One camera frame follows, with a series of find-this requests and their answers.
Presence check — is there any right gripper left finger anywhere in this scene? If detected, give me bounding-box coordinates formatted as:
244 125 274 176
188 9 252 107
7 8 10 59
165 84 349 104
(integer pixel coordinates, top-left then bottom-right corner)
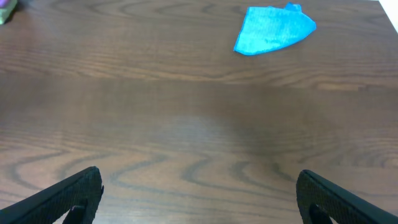
1 166 104 224

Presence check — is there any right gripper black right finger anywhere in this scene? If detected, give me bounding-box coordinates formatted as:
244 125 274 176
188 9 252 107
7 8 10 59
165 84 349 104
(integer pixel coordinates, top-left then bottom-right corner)
296 170 397 224

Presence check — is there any blue cloth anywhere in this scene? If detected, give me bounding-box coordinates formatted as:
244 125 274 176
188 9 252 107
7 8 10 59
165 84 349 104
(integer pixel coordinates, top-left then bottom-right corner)
234 2 317 56

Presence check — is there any green folded cloth bottom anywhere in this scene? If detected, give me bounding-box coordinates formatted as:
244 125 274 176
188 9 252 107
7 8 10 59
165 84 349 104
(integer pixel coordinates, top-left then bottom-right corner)
0 0 18 25

